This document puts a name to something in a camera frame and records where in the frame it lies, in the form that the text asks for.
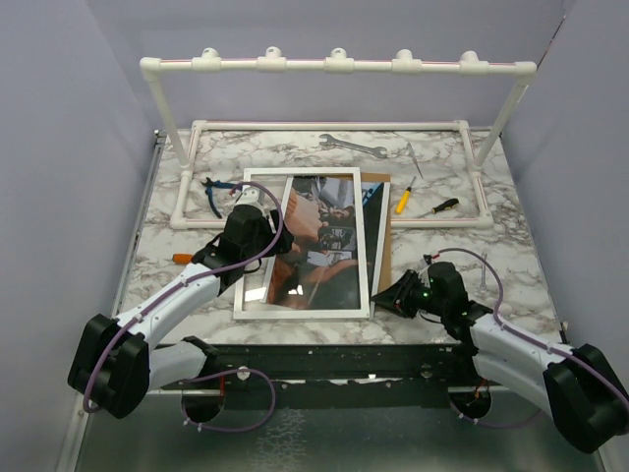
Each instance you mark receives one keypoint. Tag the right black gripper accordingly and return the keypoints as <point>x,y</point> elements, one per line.
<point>398,298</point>

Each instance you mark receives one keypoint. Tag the orange handled screwdriver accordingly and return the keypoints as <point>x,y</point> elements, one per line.
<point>182,259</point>

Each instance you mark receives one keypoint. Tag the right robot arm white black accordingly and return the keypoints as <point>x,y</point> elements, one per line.
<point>576,387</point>

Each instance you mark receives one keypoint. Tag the white PVC pipe rack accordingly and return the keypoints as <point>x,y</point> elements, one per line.
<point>338,63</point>

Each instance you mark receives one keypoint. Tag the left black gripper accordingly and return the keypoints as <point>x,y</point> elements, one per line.
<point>266,226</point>

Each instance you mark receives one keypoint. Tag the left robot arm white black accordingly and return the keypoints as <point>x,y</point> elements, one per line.
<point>115,364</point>

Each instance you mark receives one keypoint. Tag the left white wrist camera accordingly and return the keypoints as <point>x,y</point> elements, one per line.
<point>251,197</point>

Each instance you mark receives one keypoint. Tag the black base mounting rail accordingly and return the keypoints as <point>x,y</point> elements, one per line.
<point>338,376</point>

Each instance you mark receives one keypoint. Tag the printed photo with mat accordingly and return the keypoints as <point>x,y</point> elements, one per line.
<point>321,270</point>

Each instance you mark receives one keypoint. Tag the silver open-end wrench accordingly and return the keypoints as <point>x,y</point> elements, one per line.
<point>328,140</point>

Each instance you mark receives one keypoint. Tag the brown frame backing board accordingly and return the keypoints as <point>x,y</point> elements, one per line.
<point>376,190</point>

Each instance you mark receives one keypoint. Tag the small silver wrench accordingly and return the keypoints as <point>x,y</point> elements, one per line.
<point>483,286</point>

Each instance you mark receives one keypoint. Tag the white picture frame with photo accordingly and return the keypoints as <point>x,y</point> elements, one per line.
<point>248,304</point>

